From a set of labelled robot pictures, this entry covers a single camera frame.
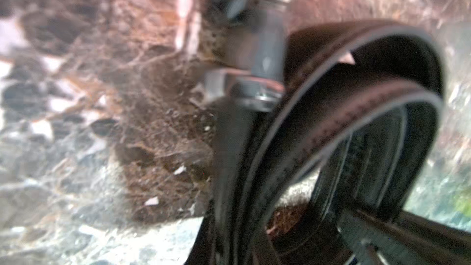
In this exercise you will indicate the black belt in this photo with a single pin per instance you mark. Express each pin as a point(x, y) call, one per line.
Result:
point(333, 117)

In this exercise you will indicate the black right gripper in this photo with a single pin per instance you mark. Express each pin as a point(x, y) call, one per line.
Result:
point(409, 240)

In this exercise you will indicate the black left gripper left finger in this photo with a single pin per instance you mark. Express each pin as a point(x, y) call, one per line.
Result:
point(203, 251)

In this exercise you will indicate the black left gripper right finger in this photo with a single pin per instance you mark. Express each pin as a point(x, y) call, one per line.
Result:
point(263, 252)

